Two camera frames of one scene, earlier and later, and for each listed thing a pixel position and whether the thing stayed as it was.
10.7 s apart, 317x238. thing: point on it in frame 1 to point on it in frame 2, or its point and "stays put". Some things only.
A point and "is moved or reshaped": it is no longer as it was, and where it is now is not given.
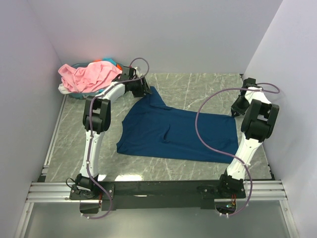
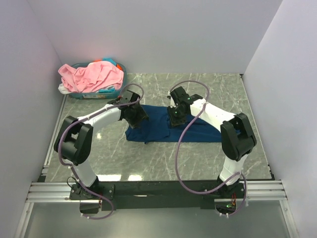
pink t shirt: [88, 77] stays put
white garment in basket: [63, 89] stays put
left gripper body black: [137, 88] to [137, 115]
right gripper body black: [240, 106] to [176, 117]
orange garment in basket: [118, 65] stays put
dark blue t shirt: [151, 126] is moved or reshaped
